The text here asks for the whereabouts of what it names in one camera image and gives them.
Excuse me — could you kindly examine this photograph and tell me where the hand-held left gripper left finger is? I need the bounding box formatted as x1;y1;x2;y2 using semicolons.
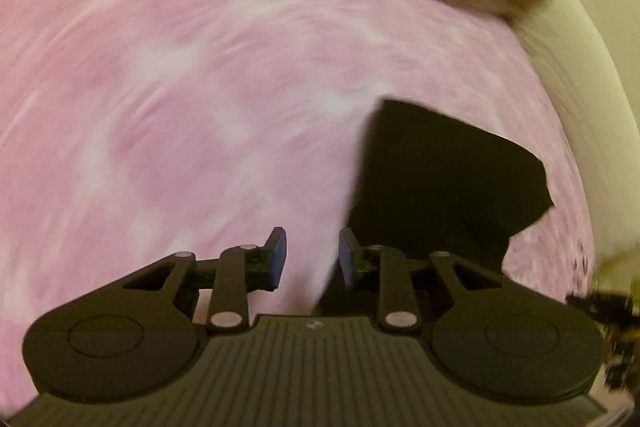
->
122;227;288;333

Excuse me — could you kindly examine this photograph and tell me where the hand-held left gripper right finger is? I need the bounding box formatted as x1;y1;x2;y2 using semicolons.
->
339;227;506;333

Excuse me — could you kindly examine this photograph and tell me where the black cloth garment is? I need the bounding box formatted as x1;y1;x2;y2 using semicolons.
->
315;97;556;315

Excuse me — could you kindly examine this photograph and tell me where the pink mottled blanket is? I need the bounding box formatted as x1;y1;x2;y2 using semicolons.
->
0;0;598;403

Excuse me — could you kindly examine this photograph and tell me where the cream padded headboard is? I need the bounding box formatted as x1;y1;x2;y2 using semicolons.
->
510;0;640;260

